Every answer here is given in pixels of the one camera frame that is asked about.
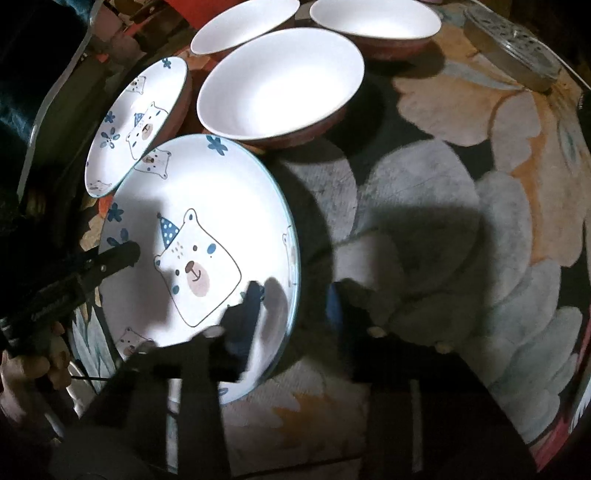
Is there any perforated metal lid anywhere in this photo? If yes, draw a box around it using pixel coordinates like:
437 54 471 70
463 7 561 90

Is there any person's left hand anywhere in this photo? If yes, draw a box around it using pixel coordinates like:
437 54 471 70
0 320 75 425

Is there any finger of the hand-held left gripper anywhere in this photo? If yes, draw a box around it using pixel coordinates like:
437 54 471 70
69 240 141 296

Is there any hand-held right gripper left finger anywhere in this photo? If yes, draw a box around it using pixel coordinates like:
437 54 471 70
88 280 266 480

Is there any white bowl brown outside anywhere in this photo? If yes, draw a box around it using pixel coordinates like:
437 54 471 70
308 0 443 61
196 28 365 149
190 0 302 58

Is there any bear print plate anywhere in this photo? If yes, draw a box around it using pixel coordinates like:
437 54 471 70
98 134 302 406
84 56 194 199

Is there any thin white cable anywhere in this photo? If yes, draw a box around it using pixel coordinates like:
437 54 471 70
551 58 591 90

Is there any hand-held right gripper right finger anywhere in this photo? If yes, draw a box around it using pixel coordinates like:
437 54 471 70
325 279 536 480

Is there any floral printed blanket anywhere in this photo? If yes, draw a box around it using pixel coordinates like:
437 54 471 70
18 0 591 472

